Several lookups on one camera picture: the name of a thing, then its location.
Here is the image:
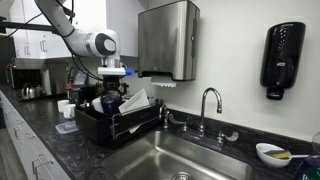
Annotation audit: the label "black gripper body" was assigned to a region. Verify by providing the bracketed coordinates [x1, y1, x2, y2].
[103, 75, 122, 94]

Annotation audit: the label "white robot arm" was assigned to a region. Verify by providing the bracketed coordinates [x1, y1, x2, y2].
[34, 0, 127, 92]

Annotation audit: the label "white plate in rack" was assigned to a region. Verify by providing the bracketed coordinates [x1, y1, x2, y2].
[118, 89, 149, 114]

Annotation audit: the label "black dish drying rack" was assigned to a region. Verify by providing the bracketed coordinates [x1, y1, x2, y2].
[75, 100, 164, 148]

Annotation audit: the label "stainless steel sink basin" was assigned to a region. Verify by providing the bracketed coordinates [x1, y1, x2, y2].
[102, 131, 255, 180]

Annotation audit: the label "chrome sink faucet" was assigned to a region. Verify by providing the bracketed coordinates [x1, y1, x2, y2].
[164, 87, 239, 147]

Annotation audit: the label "white mug on counter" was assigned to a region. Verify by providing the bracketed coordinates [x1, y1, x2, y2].
[57, 100, 69, 113]
[63, 104, 76, 119]

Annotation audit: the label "microwave oven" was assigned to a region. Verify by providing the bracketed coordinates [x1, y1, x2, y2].
[6, 58, 68, 95]

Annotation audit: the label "clear plastic container lid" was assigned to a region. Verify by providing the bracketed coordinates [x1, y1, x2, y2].
[55, 121, 78, 134]

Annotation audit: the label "white upper cabinets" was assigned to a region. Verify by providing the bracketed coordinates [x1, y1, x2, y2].
[9, 0, 139, 61]

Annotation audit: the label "steel paper towel dispenser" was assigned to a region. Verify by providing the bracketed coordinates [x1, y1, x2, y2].
[138, 0, 200, 82]

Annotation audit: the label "steel kettle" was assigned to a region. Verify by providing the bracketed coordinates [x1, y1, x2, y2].
[21, 83, 43, 100]

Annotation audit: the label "grey lower cabinet drawers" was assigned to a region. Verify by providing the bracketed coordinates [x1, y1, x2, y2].
[0, 92, 71, 180]

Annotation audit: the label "black soap dispenser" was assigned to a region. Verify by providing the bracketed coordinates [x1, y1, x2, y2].
[260, 22, 306, 100]

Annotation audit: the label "white bowl with sponge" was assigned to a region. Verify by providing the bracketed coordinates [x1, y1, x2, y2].
[256, 143, 306, 168]

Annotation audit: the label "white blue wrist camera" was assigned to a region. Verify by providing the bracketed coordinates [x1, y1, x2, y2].
[98, 67, 135, 76]

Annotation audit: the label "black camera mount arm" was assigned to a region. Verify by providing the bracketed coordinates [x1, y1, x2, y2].
[0, 16, 58, 34]

